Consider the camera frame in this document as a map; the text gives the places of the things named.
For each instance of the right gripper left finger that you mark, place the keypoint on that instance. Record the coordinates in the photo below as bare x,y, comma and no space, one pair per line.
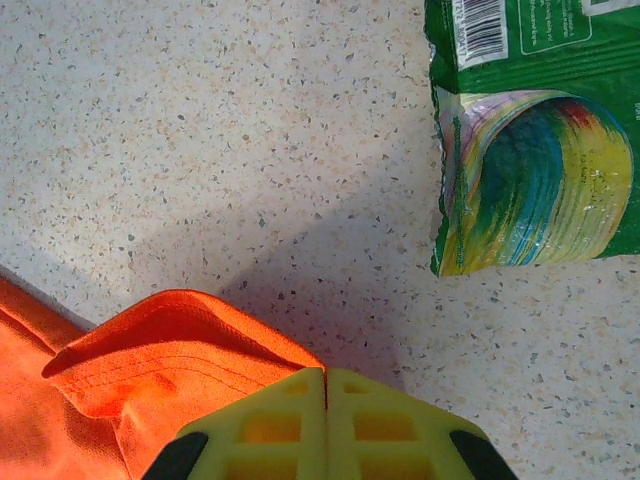
280,420

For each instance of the orange t-shirt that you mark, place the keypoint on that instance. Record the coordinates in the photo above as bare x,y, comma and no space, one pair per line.
125,390

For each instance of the green snack packet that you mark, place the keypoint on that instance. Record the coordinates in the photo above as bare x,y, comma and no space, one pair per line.
540,150

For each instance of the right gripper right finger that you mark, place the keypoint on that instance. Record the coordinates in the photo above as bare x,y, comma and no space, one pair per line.
400,425

